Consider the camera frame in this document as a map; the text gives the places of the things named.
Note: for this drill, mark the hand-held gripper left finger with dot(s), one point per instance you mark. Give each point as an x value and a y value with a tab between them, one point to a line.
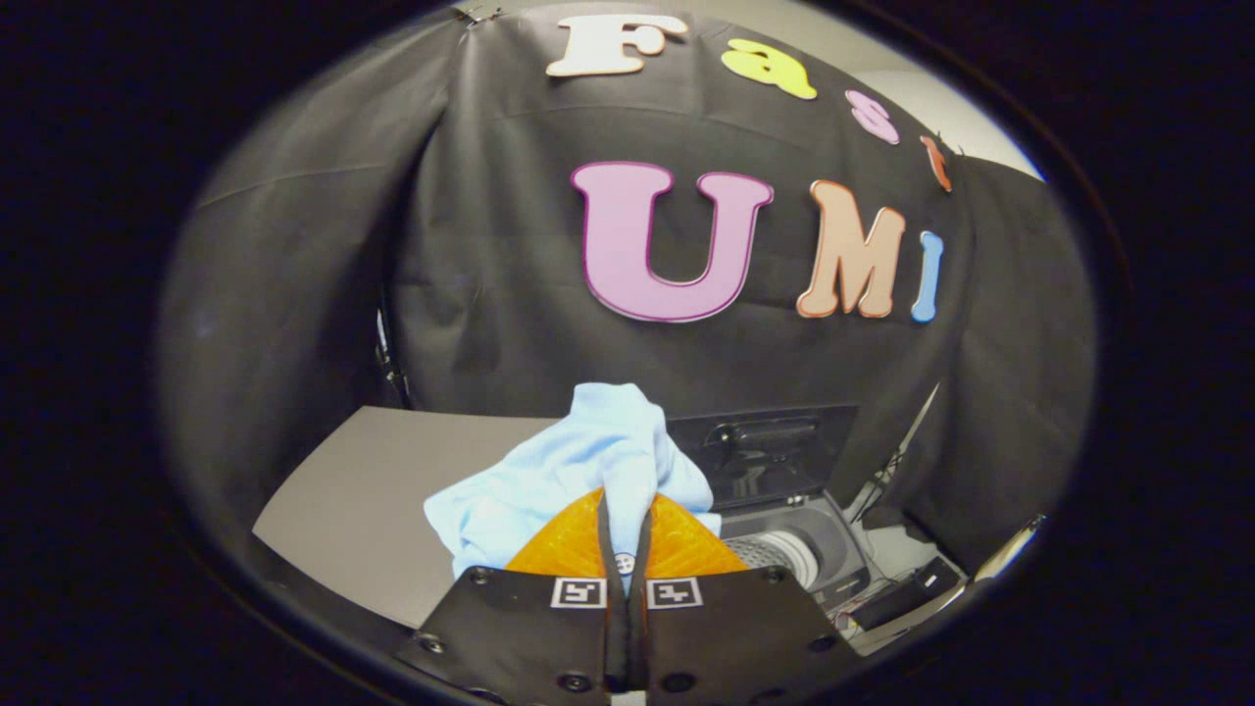
510	637

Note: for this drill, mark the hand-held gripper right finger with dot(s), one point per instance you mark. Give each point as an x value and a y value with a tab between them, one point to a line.
745	637

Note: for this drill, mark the light blue garment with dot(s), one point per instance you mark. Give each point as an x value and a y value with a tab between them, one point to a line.
588	451

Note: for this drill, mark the black box on floor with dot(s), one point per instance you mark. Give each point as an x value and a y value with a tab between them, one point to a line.
902	593

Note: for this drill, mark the black stand pole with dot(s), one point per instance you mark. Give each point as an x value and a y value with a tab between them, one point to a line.
390	363

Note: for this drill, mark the black backdrop cloth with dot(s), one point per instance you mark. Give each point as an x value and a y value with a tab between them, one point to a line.
490	245

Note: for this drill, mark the beige cabinet with dark frame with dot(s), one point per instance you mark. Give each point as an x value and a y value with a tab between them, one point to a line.
373	490

